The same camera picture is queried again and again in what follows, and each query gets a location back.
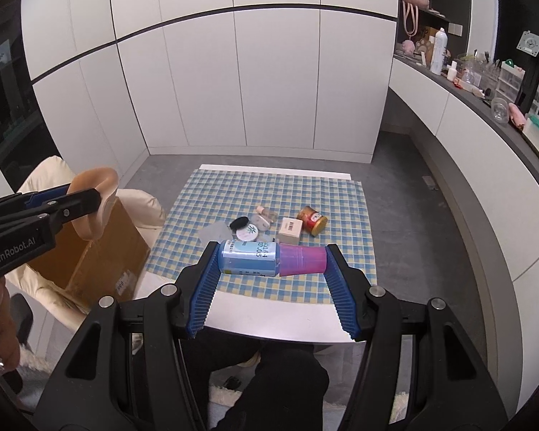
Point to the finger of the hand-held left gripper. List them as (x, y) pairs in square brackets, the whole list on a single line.
[(49, 195), (81, 204)]

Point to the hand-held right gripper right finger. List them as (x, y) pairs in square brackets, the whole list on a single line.
[(341, 296)]

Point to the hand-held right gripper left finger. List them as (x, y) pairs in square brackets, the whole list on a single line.
[(202, 292)]

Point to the beige makeup sponge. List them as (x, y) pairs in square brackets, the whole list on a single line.
[(103, 179)]

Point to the pink plastic cup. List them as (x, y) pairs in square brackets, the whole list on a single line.
[(301, 260)]

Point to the blue drink can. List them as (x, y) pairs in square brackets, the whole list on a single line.
[(247, 256)]

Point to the clear square plastic case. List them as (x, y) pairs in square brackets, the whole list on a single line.
[(211, 232)]

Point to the brown cardboard box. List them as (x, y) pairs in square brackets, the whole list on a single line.
[(94, 269)]

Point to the round white compact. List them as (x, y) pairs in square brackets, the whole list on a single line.
[(248, 232)]

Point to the black round puff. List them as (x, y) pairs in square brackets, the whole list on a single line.
[(239, 223)]

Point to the orange shiny candy packet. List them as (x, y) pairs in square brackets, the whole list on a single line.
[(311, 222)]

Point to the small beige box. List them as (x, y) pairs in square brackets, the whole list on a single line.
[(289, 231)]

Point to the clear round lid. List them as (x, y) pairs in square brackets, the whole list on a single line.
[(264, 223)]

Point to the small clear pink-capped bottle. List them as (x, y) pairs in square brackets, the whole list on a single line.
[(261, 210)]

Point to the person's left hand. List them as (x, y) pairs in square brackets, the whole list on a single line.
[(6, 332)]

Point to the cream padded armchair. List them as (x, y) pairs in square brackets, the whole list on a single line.
[(137, 204)]

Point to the dark glass cabinet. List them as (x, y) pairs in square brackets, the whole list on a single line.
[(9, 112)]

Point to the person's black pants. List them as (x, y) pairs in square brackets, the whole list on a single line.
[(274, 381)]

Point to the blue yellow checkered tablecloth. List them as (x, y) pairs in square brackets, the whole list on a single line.
[(269, 188)]

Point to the floor socket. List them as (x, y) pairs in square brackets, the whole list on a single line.
[(429, 181)]

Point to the long white sideboard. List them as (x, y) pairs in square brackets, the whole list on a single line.
[(476, 152)]

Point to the clear glass cup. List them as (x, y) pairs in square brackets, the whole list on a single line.
[(499, 110)]

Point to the small white bottle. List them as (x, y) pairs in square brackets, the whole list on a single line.
[(452, 73)]

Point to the pink pouch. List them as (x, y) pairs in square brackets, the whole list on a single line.
[(516, 116)]

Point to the small pink plush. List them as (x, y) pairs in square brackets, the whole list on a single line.
[(408, 47)]

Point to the tall white spray bottle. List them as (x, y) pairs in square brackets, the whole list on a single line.
[(439, 54)]

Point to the clear acrylic organizer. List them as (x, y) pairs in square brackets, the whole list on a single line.
[(478, 72)]

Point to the white drawer organizer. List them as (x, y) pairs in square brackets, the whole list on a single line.
[(510, 83)]

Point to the small brown shelf box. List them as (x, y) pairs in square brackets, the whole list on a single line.
[(426, 33)]

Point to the wall switch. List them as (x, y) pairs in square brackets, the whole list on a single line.
[(456, 29)]

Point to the metal wall plate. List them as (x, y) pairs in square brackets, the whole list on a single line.
[(531, 44)]

